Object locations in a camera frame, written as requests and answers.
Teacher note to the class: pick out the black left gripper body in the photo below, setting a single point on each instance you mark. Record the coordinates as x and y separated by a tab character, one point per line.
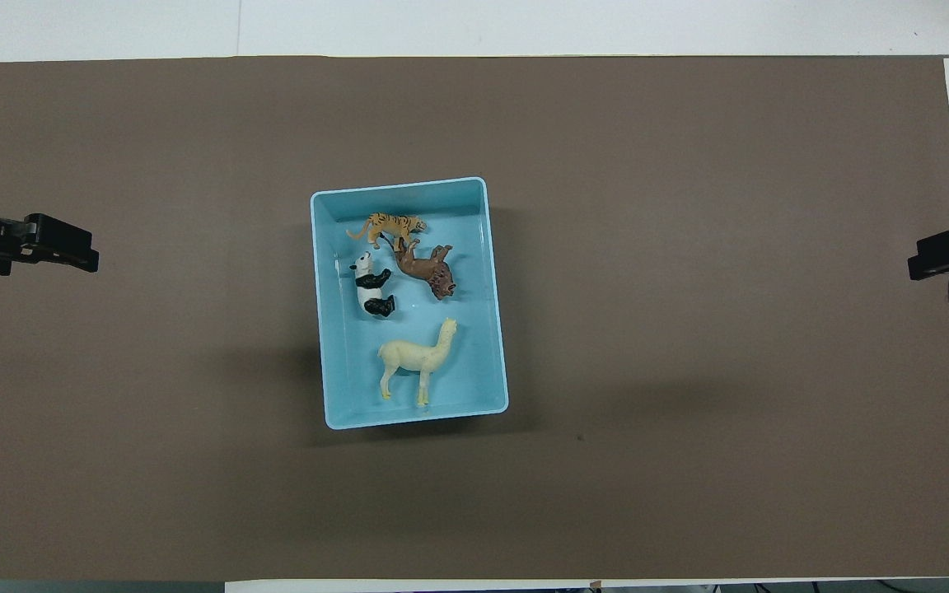
54	243

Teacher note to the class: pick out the brown table mat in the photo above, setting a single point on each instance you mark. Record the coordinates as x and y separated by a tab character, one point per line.
524	123

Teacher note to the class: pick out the cream alpaca toy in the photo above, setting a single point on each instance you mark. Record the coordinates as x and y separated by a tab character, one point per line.
413	356

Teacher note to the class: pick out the black white panda toy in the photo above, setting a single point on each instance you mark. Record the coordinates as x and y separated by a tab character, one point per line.
369	284

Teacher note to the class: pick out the brown lion toy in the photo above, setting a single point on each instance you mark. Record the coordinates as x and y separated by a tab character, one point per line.
429	270

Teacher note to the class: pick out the orange tiger toy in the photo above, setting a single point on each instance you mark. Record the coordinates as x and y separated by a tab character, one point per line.
388	224

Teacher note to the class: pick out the light blue storage box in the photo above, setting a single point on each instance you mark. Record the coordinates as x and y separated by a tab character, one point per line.
474	362

